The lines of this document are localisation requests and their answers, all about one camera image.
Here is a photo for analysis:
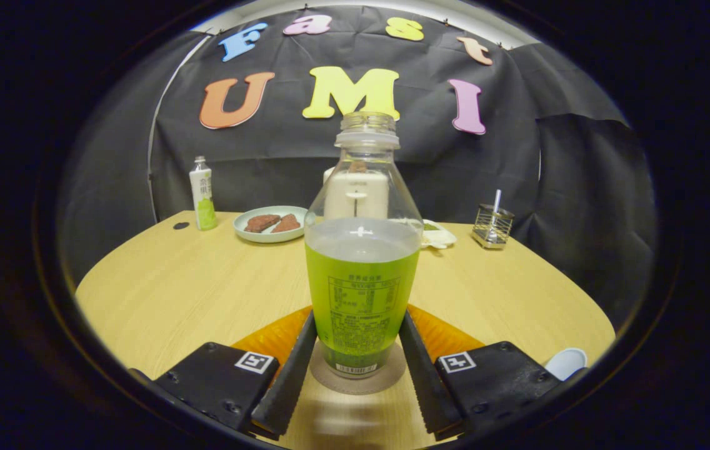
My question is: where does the pale green plate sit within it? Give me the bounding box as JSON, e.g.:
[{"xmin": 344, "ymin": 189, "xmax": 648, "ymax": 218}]
[{"xmin": 233, "ymin": 206, "xmax": 309, "ymax": 243}]

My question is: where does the green label juice bottle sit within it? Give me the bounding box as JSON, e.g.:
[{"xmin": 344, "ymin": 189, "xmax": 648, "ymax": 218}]
[{"xmin": 304, "ymin": 112, "xmax": 424, "ymax": 379}]

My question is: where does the white cup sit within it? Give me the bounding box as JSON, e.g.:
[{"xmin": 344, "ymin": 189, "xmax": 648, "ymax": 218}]
[{"xmin": 544, "ymin": 347, "xmax": 589, "ymax": 381}]

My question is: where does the round brown coaster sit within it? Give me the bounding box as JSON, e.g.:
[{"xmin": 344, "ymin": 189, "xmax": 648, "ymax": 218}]
[{"xmin": 311, "ymin": 341, "xmax": 406, "ymax": 395}]

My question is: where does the white toaster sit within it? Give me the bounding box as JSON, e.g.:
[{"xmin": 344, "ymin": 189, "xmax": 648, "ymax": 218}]
[{"xmin": 322, "ymin": 164, "xmax": 391, "ymax": 221}]

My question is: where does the small white green bottle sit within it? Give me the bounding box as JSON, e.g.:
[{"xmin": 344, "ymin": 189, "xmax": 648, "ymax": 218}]
[{"xmin": 189, "ymin": 156, "xmax": 219, "ymax": 231}]

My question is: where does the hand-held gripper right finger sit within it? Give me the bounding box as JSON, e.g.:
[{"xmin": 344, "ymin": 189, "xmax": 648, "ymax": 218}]
[{"xmin": 399, "ymin": 304, "xmax": 562, "ymax": 436}]

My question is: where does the wire mesh holder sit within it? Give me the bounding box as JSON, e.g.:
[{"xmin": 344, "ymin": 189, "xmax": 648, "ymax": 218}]
[{"xmin": 472, "ymin": 204, "xmax": 516, "ymax": 250}]

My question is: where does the wooden table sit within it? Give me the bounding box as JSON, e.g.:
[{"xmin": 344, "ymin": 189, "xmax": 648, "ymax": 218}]
[{"xmin": 75, "ymin": 210, "xmax": 616, "ymax": 450}]

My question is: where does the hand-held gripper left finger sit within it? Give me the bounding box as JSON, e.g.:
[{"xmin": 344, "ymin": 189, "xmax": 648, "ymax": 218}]
[{"xmin": 154, "ymin": 306, "xmax": 318, "ymax": 438}]

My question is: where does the white divided snack tray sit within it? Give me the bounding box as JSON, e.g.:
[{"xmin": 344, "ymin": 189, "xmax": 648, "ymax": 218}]
[{"xmin": 421, "ymin": 219, "xmax": 458, "ymax": 249}]

